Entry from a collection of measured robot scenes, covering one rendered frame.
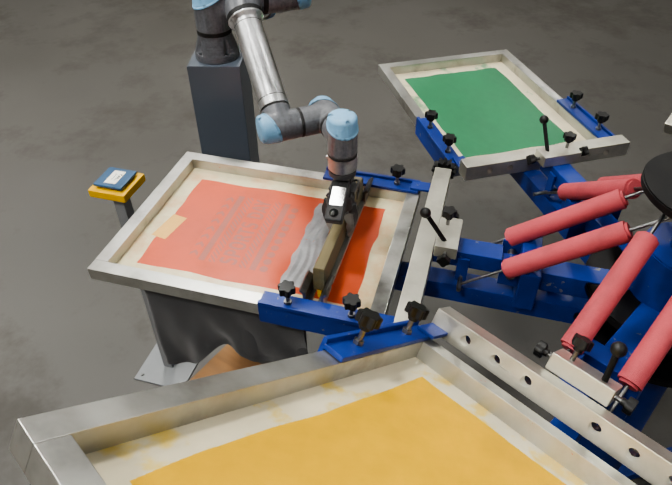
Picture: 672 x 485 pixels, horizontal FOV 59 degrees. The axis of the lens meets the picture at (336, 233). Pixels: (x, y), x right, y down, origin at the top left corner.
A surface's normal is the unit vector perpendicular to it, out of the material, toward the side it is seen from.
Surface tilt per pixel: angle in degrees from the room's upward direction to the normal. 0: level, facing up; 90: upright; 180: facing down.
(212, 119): 90
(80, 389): 0
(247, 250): 0
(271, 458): 32
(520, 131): 0
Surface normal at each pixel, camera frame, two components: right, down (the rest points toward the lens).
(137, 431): 0.70, 0.46
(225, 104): -0.04, 0.65
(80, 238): 0.00, -0.76
